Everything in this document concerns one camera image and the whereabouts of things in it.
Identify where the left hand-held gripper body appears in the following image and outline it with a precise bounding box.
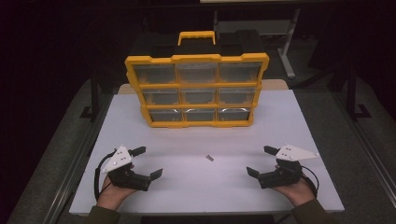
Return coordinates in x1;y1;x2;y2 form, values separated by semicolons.
101;144;152;192

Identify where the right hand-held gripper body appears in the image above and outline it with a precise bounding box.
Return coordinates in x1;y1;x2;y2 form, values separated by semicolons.
257;143;321;189

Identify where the clear plastic drawer bin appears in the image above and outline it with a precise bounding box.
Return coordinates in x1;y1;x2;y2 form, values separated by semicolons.
176;63;219;84

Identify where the yellow organizer case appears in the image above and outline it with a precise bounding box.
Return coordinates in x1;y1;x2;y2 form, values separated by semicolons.
124;30;271;129

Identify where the person's left hand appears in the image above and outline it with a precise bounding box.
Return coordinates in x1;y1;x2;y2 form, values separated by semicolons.
96;163;138;211

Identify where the person's right hand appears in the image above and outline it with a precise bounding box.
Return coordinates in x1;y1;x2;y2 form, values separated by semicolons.
274;164;318;208

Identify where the black metal stand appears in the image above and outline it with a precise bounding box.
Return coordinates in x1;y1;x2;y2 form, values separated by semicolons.
326;64;373;122
79;71;101;122

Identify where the set of clear drawers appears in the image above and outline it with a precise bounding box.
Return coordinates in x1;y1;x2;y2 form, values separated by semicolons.
133;62;263;123

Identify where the grey metal desk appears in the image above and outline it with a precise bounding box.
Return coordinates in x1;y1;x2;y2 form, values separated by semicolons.
213;7;302;79

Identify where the left hand-held gripper cable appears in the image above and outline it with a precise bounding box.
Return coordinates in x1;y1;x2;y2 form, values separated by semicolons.
93;149;117;201

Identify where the hand-held gripper cable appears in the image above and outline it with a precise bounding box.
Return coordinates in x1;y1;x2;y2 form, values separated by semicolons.
93;149;117;201
300;165;320;199

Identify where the right hand-held gripper cable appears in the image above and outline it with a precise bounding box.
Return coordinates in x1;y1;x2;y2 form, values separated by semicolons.
300;165;320;199

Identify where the grey metal rail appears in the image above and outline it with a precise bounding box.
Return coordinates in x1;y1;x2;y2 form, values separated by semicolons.
331;91;396;200
43;92;113;224

